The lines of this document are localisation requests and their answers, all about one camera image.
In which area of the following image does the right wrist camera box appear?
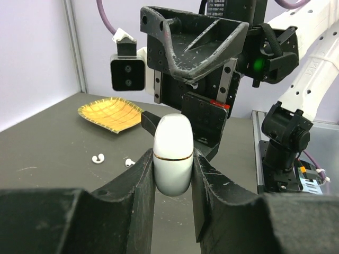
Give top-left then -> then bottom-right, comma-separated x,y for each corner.
110,28 -> 146,92

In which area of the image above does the aluminium frame rail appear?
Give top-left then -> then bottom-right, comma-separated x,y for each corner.
62,0 -> 88,93

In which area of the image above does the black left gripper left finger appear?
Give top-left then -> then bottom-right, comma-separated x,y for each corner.
1,149 -> 155,253

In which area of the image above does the white earbud centre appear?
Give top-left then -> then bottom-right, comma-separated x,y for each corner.
125,158 -> 135,167

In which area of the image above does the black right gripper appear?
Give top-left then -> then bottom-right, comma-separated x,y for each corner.
140,6 -> 299,160

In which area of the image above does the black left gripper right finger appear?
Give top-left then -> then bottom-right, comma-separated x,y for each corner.
192,155 -> 338,253

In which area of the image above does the grey slotted cable duct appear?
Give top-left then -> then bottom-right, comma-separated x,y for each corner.
295,160 -> 331,195

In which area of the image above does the white earbud charging case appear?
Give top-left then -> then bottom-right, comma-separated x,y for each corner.
153,113 -> 194,197

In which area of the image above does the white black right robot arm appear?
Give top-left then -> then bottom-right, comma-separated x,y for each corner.
140,1 -> 338,196

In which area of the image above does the yellow woven leaf dish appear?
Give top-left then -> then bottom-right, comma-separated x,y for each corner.
77,97 -> 144,134

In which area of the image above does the white earbud near placemat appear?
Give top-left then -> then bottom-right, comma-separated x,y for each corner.
92,153 -> 105,164

